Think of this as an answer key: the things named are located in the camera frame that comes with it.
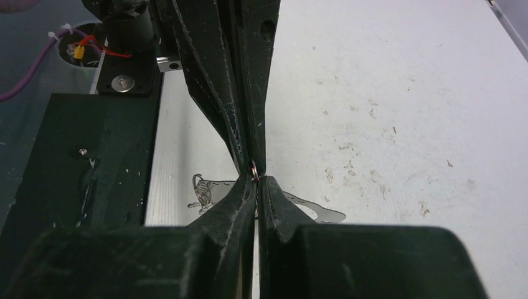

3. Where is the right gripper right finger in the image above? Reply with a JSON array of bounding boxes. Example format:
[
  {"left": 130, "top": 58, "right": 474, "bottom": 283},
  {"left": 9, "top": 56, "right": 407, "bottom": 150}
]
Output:
[{"left": 258, "top": 176, "right": 320, "bottom": 298}]

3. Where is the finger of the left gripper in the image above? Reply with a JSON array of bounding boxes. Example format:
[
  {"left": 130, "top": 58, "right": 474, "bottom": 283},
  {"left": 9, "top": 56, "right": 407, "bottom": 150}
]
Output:
[
  {"left": 227, "top": 1, "right": 280, "bottom": 174},
  {"left": 173, "top": 1, "right": 248, "bottom": 174}
]

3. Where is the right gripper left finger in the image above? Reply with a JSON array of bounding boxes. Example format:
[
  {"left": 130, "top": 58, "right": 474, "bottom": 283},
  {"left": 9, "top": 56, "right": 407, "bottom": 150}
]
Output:
[{"left": 188, "top": 174, "right": 257, "bottom": 298}]

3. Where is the grey key holder with rings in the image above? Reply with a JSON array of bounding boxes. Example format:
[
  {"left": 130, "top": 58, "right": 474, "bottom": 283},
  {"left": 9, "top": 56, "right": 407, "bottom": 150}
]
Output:
[{"left": 181, "top": 173, "right": 346, "bottom": 225}]

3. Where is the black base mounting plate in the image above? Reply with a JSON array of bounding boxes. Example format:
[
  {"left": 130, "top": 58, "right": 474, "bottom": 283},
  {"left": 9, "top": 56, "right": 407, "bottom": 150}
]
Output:
[{"left": 0, "top": 0, "right": 166, "bottom": 249}]

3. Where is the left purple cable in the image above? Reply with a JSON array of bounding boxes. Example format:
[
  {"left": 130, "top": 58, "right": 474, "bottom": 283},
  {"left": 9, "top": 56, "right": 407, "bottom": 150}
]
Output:
[{"left": 0, "top": 24, "right": 104, "bottom": 103}]

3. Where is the aluminium table frame rail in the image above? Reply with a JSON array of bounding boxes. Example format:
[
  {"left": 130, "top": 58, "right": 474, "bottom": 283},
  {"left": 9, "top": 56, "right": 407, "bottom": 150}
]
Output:
[{"left": 486, "top": 0, "right": 527, "bottom": 60}]

